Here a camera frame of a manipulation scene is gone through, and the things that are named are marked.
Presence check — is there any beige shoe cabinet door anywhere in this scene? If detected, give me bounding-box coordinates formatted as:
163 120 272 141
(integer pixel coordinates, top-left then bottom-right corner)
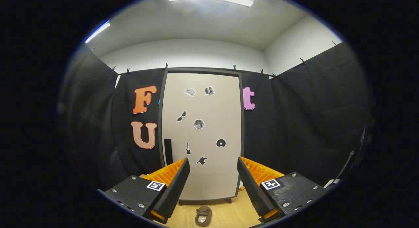
161 72 242 201

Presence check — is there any black backdrop cloth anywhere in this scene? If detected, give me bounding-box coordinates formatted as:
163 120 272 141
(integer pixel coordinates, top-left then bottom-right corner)
59 41 372 192

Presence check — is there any dark grey shoe cabinet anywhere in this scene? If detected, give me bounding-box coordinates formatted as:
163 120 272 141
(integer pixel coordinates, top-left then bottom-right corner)
158 67 245 205

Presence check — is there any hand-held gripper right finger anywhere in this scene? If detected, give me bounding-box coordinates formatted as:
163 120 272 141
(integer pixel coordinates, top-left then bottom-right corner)
237 156 328 223

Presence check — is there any black cabinet door handle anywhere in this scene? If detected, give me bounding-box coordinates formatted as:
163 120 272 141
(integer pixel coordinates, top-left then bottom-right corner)
164 139 173 166

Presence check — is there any thin black pole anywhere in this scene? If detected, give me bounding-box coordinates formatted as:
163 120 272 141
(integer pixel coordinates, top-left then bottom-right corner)
334 126 366 186

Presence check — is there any brown fuzzy shoe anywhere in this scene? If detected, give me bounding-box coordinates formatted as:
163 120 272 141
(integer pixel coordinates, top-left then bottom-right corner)
195 206 212 227

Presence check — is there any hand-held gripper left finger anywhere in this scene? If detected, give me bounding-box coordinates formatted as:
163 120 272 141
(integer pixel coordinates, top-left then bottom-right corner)
97 158 191 224

